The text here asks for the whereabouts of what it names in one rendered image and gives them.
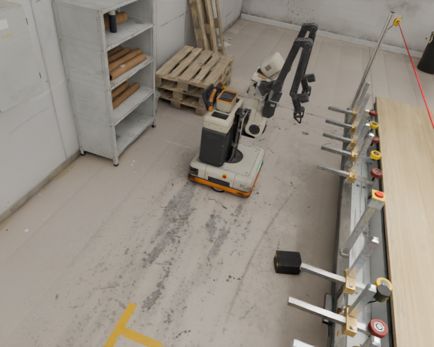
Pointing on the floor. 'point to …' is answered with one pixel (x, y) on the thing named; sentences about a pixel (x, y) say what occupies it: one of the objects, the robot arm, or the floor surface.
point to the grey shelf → (82, 40)
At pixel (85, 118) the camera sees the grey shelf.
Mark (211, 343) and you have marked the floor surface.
